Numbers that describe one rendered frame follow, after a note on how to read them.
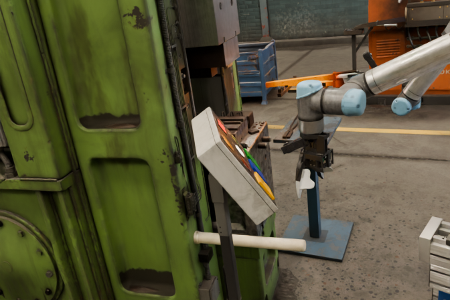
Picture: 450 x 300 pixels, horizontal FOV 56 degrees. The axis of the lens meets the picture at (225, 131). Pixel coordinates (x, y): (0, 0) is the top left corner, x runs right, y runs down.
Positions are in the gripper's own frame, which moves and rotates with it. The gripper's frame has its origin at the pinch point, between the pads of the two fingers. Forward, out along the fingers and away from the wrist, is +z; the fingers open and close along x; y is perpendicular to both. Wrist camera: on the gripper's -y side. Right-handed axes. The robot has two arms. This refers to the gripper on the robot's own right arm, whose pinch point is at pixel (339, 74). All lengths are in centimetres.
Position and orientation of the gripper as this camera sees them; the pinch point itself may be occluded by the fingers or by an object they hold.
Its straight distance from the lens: 199.0
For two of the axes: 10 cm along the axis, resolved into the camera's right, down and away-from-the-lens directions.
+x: 3.1, -3.5, 8.9
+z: -9.4, 0.4, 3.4
